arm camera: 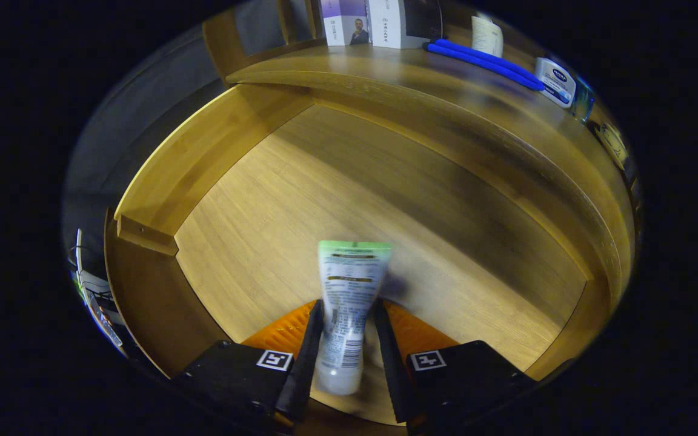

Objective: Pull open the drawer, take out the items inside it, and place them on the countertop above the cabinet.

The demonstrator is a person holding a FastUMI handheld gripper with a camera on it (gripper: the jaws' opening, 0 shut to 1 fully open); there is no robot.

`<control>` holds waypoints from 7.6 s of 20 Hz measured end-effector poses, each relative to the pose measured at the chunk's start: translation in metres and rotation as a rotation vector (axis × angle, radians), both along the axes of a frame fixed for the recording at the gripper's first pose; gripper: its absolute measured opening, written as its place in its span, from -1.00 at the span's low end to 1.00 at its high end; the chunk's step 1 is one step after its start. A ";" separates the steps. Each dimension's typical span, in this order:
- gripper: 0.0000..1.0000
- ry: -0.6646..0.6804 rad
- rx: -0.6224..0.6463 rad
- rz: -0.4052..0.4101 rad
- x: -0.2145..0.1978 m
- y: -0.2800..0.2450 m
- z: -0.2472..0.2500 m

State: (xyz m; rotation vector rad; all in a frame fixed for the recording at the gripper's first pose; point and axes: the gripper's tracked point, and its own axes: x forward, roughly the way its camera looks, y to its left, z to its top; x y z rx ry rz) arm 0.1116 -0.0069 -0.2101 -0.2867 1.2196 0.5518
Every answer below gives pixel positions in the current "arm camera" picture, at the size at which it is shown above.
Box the brown wooden countertop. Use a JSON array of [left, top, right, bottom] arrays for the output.
[[226, 27, 637, 303]]

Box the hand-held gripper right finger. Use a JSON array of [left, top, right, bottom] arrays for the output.
[[373, 300, 537, 434]]

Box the brown wooden drawer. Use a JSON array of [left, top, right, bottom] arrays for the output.
[[104, 83, 628, 424]]

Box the brown wooden cabinet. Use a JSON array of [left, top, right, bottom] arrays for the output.
[[202, 0, 640, 303]]

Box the slim teal bottle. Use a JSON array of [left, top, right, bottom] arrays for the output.
[[572, 79, 595, 122]]

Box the white bottle with blue cap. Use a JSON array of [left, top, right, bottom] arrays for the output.
[[534, 58, 577, 108]]

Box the yellow lidded teacup with saucer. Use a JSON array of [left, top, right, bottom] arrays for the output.
[[594, 121, 631, 170]]

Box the black backdrop cloth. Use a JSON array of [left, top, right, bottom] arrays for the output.
[[61, 24, 228, 243]]

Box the purple book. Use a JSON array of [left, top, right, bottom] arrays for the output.
[[320, 0, 373, 47]]

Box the white tube with green end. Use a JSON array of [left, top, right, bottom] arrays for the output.
[[314, 240, 393, 396]]

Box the thick white book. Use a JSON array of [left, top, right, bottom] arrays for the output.
[[368, 0, 444, 49]]

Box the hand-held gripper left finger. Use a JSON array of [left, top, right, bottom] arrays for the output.
[[170, 300, 325, 432]]

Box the blue folded cloth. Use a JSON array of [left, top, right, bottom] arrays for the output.
[[425, 39, 545, 91]]

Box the white pump bottle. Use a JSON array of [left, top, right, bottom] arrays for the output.
[[471, 15, 504, 58]]

